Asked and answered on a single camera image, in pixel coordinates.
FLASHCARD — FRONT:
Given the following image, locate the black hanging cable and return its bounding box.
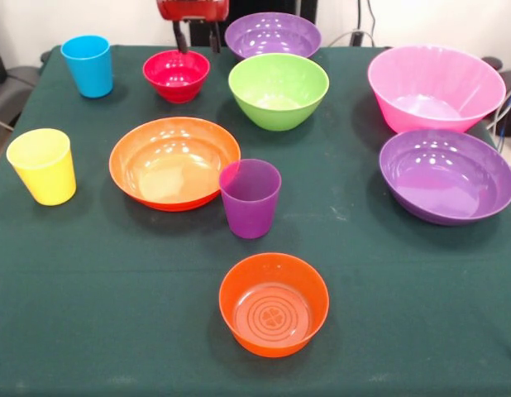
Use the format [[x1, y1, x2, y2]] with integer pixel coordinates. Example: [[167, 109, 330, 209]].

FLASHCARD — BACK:
[[365, 0, 377, 45]]

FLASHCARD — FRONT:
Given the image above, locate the pink large bowl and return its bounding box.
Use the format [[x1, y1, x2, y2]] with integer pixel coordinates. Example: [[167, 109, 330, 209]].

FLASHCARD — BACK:
[[366, 44, 508, 135]]

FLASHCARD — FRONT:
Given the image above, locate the blue plastic cup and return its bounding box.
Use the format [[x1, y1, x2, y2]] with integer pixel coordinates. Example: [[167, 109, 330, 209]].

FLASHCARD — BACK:
[[60, 34, 115, 99]]

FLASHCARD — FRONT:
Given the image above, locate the yellow plastic cup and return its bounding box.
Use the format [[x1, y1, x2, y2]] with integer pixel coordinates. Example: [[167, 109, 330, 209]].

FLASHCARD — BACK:
[[6, 127, 78, 207]]

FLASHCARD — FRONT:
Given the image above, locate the red small bowl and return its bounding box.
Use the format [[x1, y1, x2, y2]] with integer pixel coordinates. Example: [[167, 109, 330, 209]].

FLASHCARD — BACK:
[[141, 49, 211, 104]]

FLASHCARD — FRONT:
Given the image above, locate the white cable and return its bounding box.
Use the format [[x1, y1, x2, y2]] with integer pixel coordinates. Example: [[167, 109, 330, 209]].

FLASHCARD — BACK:
[[324, 31, 356, 47]]

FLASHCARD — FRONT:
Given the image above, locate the purple rounded deep bowl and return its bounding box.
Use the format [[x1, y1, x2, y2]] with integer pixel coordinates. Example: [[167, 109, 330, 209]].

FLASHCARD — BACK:
[[224, 12, 322, 60]]

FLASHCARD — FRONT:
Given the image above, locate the black office chair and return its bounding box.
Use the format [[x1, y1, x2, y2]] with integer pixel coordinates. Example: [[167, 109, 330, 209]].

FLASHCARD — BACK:
[[0, 28, 44, 170]]

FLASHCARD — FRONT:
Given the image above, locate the grey blue cable bundle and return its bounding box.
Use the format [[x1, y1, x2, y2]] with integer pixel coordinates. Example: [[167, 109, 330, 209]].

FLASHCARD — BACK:
[[485, 82, 511, 177]]

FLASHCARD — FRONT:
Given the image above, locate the dark green table cloth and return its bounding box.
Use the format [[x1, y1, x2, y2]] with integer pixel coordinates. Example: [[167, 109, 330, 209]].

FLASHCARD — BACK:
[[0, 44, 511, 397]]

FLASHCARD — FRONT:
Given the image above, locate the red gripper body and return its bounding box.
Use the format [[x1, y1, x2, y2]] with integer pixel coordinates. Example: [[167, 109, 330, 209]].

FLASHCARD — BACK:
[[155, 0, 231, 22]]

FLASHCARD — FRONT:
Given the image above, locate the purple wide shallow bowl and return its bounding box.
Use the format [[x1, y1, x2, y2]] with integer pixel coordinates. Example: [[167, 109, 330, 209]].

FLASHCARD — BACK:
[[378, 128, 511, 227]]

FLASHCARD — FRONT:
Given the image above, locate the green bowl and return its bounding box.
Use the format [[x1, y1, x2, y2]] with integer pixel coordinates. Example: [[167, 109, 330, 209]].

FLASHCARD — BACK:
[[227, 52, 331, 132]]

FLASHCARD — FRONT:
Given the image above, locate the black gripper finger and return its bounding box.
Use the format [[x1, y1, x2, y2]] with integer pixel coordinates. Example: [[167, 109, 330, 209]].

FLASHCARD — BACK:
[[208, 22, 222, 54], [172, 21, 189, 54]]

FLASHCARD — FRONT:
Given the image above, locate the orange wide shallow bowl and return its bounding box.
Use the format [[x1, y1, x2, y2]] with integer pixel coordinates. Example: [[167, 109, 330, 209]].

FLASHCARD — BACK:
[[108, 116, 242, 213]]

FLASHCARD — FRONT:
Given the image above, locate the purple plastic cup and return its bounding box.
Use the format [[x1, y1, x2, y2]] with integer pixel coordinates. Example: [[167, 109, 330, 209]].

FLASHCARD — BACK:
[[218, 158, 283, 240]]

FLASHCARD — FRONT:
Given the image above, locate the orange small bowl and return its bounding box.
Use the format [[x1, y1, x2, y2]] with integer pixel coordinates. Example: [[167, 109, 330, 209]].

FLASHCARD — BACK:
[[217, 252, 331, 359]]

